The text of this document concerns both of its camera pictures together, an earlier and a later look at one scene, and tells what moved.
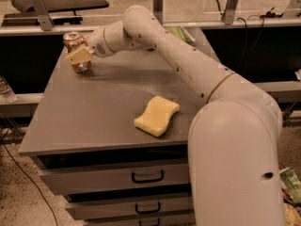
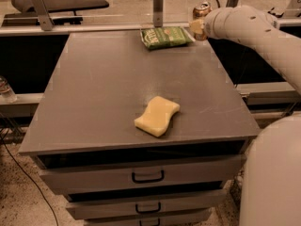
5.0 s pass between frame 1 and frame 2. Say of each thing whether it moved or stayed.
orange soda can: moved
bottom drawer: stayed
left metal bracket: stayed
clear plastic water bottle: stayed
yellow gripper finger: moved
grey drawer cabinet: stayed
